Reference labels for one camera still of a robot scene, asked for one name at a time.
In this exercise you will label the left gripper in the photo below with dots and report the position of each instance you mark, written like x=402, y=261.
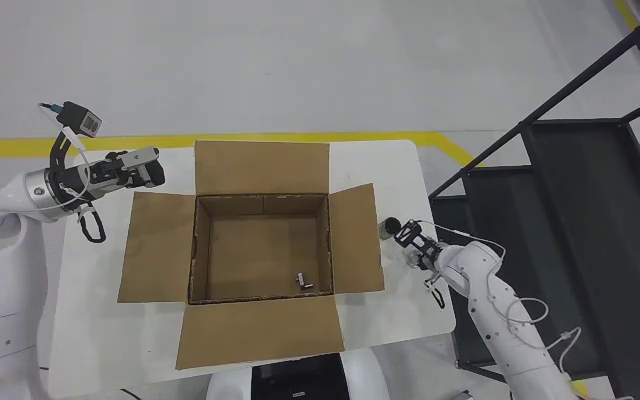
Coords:
x=70, y=182

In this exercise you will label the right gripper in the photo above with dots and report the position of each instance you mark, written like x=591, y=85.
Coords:
x=415, y=258

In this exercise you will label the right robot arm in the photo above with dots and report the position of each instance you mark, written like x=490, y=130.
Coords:
x=495, y=310

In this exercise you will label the dark metal cylinder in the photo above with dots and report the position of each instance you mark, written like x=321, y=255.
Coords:
x=388, y=229

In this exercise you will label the small metal part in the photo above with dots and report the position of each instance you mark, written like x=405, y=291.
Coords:
x=303, y=281

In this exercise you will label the large brown cardboard carton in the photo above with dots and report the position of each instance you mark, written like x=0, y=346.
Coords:
x=260, y=250

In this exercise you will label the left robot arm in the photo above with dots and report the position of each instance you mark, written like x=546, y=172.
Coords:
x=15, y=280

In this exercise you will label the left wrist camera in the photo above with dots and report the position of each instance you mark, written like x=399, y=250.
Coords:
x=80, y=119

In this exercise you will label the robot body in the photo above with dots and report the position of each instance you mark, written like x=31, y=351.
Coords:
x=300, y=377

